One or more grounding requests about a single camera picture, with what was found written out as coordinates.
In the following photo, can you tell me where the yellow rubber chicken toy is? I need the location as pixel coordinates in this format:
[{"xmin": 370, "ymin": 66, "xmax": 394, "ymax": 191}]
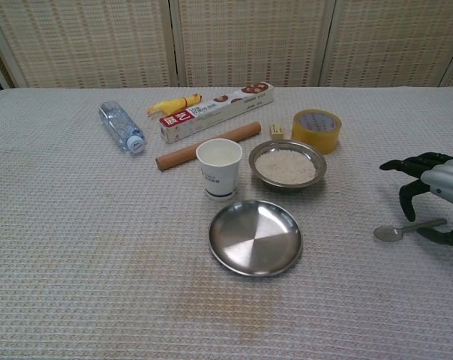
[{"xmin": 146, "ymin": 93, "xmax": 205, "ymax": 118}]

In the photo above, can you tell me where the metal spoon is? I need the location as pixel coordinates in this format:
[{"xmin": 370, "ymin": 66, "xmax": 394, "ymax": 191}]
[{"xmin": 373, "ymin": 218, "xmax": 448, "ymax": 243}]

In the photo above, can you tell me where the white paper cup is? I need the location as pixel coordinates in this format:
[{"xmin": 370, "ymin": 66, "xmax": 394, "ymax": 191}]
[{"xmin": 195, "ymin": 137, "xmax": 244, "ymax": 201}]

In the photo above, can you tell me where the yellow tape roll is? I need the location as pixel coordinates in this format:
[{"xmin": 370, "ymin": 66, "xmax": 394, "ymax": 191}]
[{"xmin": 290, "ymin": 108, "xmax": 343, "ymax": 155}]

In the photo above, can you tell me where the wooden rolling pin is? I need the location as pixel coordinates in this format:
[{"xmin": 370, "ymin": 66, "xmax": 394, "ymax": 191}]
[{"xmin": 154, "ymin": 121, "xmax": 262, "ymax": 173}]

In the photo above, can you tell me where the metal bowl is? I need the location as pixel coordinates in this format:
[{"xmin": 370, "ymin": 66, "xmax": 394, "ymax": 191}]
[{"xmin": 247, "ymin": 139, "xmax": 328, "ymax": 193}]

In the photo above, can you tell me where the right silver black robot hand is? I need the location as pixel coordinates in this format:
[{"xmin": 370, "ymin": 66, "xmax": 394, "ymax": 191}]
[{"xmin": 379, "ymin": 151, "xmax": 453, "ymax": 247}]

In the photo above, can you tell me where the woven folding screen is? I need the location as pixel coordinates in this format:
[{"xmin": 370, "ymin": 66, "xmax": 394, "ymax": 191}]
[{"xmin": 0, "ymin": 0, "xmax": 453, "ymax": 90}]

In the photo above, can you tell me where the round metal plate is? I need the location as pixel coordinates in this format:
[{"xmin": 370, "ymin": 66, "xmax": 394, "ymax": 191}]
[{"xmin": 208, "ymin": 199, "xmax": 303, "ymax": 278}]

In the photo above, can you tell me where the beige woven tablecloth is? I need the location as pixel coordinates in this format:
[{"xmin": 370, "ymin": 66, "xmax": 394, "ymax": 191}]
[{"xmin": 0, "ymin": 85, "xmax": 453, "ymax": 360}]

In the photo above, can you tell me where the clear plastic water bottle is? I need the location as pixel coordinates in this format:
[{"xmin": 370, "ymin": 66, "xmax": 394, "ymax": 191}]
[{"xmin": 97, "ymin": 100, "xmax": 147, "ymax": 155}]

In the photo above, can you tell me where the long baking paper box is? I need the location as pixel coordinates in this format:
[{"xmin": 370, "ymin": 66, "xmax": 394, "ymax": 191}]
[{"xmin": 157, "ymin": 82, "xmax": 275, "ymax": 145}]

